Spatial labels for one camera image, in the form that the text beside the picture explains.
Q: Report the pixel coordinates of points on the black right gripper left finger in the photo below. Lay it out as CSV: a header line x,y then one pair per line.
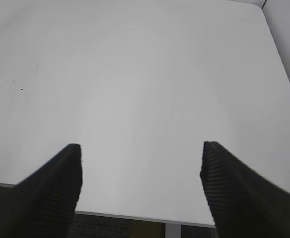
x,y
43,205

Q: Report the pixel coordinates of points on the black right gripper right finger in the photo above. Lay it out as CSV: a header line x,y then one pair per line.
x,y
243,204

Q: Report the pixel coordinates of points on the white table leg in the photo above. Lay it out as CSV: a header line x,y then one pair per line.
x,y
172,230

